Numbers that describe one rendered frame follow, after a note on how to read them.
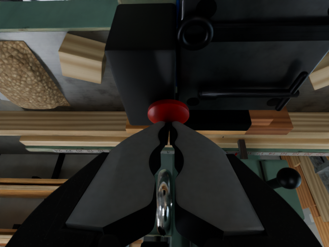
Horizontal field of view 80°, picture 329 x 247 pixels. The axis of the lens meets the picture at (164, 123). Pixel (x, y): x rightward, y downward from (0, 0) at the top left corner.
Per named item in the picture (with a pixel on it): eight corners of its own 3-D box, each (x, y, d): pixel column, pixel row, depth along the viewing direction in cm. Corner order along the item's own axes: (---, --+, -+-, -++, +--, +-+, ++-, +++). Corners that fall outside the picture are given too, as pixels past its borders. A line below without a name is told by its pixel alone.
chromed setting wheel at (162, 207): (172, 160, 38) (171, 234, 31) (172, 179, 48) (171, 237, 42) (156, 160, 38) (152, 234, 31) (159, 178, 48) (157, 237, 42)
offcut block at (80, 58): (107, 43, 23) (102, 61, 21) (105, 66, 26) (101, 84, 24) (66, 32, 22) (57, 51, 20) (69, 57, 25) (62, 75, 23)
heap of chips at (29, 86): (23, 40, 23) (13, 57, 21) (71, 105, 34) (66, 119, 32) (-46, 41, 23) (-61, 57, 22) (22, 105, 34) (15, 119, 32)
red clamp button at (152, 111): (190, 95, 13) (191, 107, 13) (187, 119, 16) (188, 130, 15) (146, 95, 13) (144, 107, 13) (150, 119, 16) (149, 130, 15)
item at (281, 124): (285, 103, 31) (293, 128, 29) (278, 111, 33) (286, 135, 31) (154, 103, 32) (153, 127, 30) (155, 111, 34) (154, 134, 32)
